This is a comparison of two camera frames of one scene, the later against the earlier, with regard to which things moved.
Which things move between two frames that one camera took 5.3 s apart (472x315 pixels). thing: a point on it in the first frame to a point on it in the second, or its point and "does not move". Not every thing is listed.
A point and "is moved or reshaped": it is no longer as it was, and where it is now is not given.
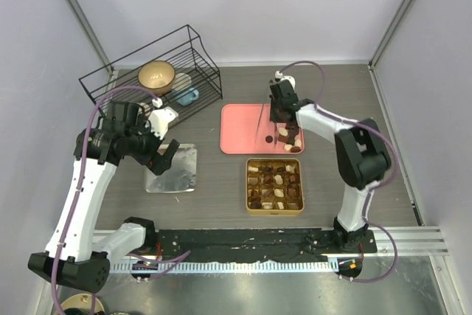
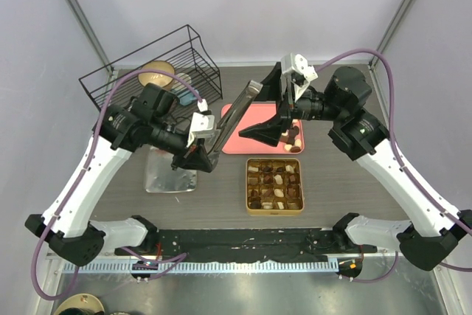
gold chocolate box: [274, 187] does not move
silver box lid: [179, 176] does not move
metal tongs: [258, 126] is moved or reshaped
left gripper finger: [160, 163] to [207, 161]
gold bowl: [158, 77] does not move
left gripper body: [144, 147] to [183, 158]
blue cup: [186, 99] does not move
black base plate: [257, 244] does not move
